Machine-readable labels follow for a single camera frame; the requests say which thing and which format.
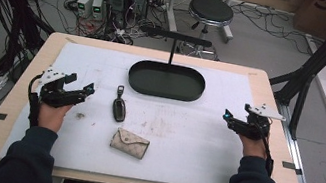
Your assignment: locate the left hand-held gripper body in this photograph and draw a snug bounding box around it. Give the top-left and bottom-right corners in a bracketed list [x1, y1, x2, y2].
[32, 64, 87, 113]

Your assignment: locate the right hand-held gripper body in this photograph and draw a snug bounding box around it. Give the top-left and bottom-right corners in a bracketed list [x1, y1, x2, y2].
[233, 99, 289, 147]

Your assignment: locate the black car key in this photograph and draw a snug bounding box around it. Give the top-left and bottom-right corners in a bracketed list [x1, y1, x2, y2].
[109, 83, 132, 124]

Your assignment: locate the beige key pouch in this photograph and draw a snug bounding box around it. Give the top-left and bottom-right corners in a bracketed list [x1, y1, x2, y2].
[107, 125, 153, 162]

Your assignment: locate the black oval tray with stand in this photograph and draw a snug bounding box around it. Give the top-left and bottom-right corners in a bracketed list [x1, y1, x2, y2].
[125, 24, 215, 106]

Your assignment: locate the person's right hand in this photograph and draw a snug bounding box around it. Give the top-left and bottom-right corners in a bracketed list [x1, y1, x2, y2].
[235, 132, 271, 162]

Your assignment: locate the person's left hand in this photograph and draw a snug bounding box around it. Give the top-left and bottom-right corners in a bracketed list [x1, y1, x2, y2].
[34, 98, 74, 137]

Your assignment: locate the white table mat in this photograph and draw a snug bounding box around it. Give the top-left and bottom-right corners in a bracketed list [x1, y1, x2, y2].
[0, 32, 290, 183]

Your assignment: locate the grey bench power supply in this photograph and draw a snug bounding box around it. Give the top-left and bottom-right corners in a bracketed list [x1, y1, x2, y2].
[74, 0, 96, 20]
[89, 0, 108, 21]

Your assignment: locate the black round stool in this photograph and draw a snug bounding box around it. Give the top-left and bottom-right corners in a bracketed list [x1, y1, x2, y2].
[183, 0, 241, 46]

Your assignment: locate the white metal table leg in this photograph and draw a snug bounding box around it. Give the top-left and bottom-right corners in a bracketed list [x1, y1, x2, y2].
[162, 0, 184, 34]

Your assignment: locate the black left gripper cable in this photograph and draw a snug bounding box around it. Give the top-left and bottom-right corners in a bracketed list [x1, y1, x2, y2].
[21, 71, 49, 128]

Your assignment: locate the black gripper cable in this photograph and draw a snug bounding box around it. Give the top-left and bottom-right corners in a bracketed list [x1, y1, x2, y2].
[252, 131, 280, 179]
[21, 71, 49, 128]

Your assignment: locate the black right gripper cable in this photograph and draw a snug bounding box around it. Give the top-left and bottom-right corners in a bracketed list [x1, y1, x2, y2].
[252, 131, 280, 179]

